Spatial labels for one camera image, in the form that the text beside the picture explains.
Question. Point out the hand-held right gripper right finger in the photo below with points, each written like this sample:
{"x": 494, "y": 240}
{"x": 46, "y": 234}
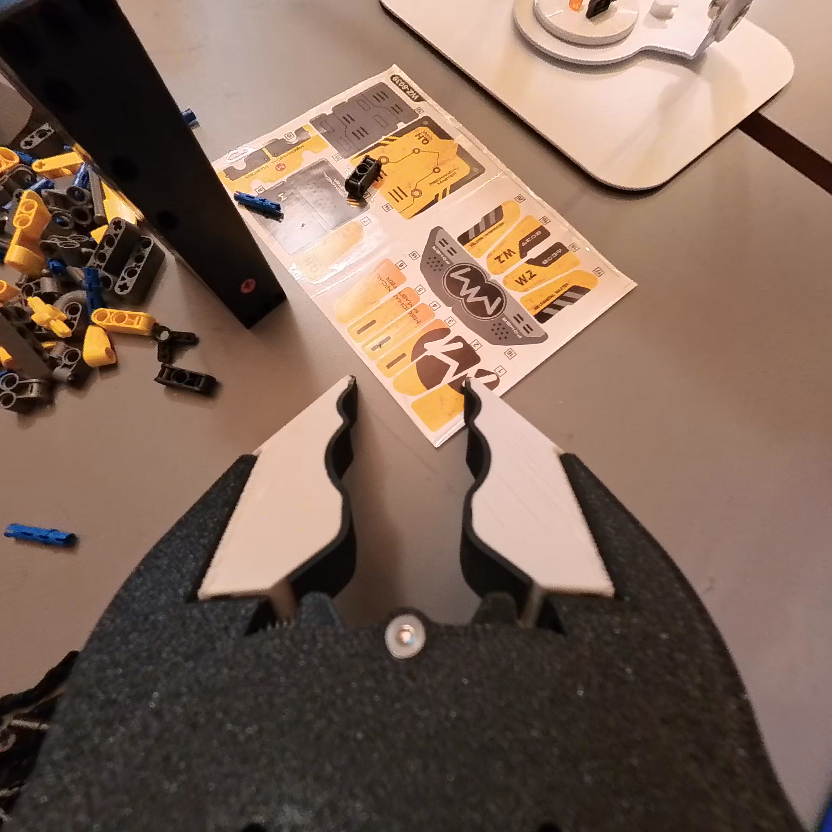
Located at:
{"x": 539, "y": 513}

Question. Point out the black perforated block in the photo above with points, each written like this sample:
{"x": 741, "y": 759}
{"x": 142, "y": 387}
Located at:
{"x": 130, "y": 143}

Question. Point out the white base board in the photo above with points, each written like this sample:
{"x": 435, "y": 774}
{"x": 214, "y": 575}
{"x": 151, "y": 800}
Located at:
{"x": 624, "y": 123}

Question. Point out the heap of black tread links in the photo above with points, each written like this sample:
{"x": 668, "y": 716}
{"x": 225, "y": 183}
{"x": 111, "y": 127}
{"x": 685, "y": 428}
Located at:
{"x": 23, "y": 721}

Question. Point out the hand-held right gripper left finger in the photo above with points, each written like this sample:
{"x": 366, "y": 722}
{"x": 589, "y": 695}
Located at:
{"x": 279, "y": 507}

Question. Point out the black connector brick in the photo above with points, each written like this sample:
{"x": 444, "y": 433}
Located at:
{"x": 166, "y": 333}
{"x": 361, "y": 177}
{"x": 185, "y": 379}

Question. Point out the grey box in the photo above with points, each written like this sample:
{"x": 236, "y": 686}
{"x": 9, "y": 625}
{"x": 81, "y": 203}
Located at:
{"x": 10, "y": 107}

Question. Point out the pile of building bricks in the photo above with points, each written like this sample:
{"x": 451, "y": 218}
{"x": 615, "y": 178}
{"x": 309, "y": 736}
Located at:
{"x": 29, "y": 214}

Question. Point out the yellow grey sticker sheet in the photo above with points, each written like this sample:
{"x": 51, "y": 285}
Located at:
{"x": 416, "y": 260}

